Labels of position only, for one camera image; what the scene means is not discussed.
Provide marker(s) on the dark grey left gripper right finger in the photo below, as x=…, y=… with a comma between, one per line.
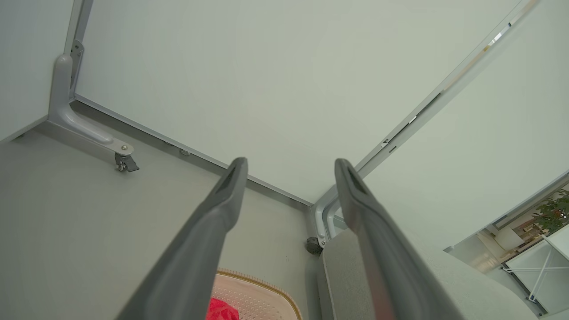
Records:
x=386, y=266

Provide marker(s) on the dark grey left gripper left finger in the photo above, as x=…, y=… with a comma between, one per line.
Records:
x=195, y=249

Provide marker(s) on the red mesh sports garment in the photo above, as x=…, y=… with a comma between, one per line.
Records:
x=221, y=311

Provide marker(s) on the black caster wheel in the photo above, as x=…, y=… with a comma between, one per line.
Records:
x=314, y=245

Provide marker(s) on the cream perforated laundry basket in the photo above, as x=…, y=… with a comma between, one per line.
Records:
x=260, y=295

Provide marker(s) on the upright grey partition foot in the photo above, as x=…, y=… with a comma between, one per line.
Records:
x=321, y=218

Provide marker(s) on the grey caster wheel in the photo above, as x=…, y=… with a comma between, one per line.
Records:
x=126, y=163

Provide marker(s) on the white folding table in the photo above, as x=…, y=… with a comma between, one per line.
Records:
x=544, y=266

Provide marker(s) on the green potted plant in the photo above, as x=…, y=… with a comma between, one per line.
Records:
x=553, y=213

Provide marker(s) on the long grey partition foot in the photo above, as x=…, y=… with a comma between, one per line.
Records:
x=66, y=115

